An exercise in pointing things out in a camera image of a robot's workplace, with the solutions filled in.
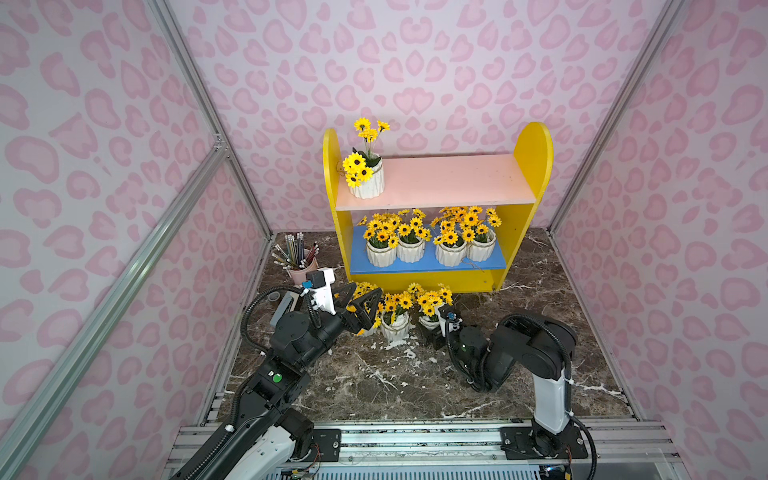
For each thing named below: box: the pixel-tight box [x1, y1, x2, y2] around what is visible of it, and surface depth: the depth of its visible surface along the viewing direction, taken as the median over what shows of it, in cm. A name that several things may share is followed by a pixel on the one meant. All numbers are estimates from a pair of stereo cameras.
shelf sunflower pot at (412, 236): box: [397, 208, 433, 264], surface depth 90 cm
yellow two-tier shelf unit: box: [323, 122, 554, 292], surface depth 78 cm
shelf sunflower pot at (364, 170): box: [342, 117, 390, 200], surface depth 70 cm
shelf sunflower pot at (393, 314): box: [374, 291, 413, 340], surface depth 87 cm
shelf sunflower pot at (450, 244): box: [431, 207, 468, 267], surface depth 88 cm
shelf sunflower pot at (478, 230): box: [459, 206, 502, 262], surface depth 86 cm
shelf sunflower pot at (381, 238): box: [357, 212, 403, 268], surface depth 85 cm
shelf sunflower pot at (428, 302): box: [417, 290, 443, 330], surface depth 84 cm
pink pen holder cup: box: [271, 232, 320, 285], surface depth 100 cm
